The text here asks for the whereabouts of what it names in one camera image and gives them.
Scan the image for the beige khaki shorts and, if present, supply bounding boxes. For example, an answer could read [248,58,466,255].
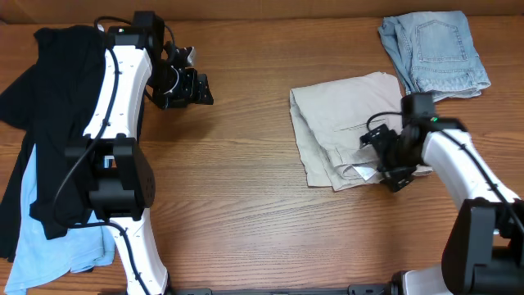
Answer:
[289,71,433,193]

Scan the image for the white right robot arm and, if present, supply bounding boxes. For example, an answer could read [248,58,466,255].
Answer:
[359,117,523,294]

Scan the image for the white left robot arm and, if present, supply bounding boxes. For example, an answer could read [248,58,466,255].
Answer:
[62,25,214,294]

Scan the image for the folded light blue jeans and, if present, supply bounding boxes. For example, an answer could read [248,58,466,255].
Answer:
[377,11,491,102]

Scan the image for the black t-shirt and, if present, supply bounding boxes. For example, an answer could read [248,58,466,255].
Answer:
[1,25,106,261]

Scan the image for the light blue t-shirt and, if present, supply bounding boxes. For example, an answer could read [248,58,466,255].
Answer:
[5,152,115,294]

